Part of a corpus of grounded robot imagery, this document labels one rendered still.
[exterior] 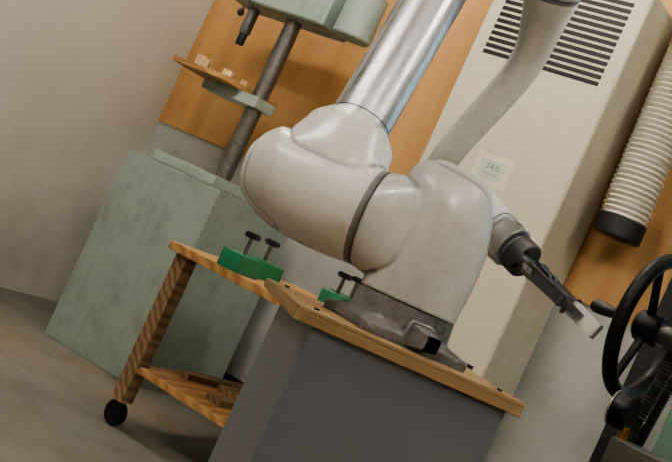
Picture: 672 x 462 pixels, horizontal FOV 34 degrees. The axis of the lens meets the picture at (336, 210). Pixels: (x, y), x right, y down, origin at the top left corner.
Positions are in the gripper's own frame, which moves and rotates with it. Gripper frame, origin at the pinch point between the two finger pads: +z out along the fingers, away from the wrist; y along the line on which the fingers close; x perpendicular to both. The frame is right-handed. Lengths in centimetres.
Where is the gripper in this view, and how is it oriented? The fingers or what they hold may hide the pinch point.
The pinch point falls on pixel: (584, 319)
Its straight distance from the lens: 203.9
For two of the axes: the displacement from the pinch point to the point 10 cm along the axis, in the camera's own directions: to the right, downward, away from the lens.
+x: -6.3, 7.5, 2.0
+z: 5.2, 6.0, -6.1
